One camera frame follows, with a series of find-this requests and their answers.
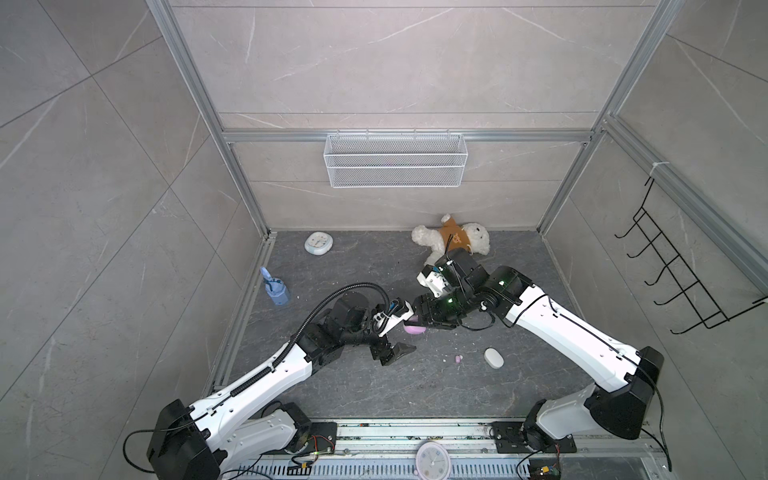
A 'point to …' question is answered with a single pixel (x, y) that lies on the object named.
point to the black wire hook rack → (710, 313)
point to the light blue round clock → (318, 243)
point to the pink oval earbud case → (415, 330)
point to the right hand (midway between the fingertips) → (413, 321)
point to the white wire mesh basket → (397, 159)
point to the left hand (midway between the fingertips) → (406, 325)
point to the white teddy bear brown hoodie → (441, 241)
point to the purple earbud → (458, 359)
